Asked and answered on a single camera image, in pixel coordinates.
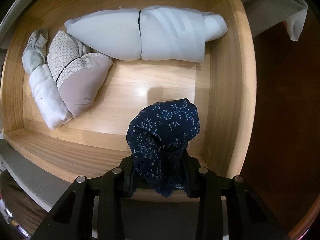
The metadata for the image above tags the honeycomb pattern beige underwear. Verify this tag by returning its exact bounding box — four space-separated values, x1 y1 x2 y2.
47 30 113 118

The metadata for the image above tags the light blue rolled underwear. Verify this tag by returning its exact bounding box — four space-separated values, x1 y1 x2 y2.
29 64 73 130

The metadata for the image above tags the pale blue folded underwear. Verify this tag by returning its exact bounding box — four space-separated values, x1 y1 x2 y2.
65 6 228 63

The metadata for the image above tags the wooden drawer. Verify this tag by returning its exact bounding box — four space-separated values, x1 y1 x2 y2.
0 0 258 203

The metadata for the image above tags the navy floral underwear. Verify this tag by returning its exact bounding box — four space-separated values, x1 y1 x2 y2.
126 99 200 197

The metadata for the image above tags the grey-green crumpled underwear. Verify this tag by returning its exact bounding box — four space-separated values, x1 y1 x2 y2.
22 29 48 75

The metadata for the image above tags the white nightstand cabinet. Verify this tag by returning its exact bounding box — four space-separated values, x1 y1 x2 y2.
242 0 308 41

